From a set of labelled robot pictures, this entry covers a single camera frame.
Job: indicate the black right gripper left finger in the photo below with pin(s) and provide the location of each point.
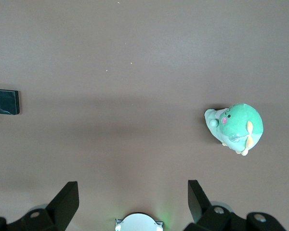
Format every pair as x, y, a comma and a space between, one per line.
60, 207

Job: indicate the green plush dinosaur toy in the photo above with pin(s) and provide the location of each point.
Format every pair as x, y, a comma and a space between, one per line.
238, 120

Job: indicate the small black box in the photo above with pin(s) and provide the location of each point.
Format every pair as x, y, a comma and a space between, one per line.
7, 102

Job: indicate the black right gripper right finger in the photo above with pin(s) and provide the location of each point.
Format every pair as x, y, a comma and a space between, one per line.
200, 207

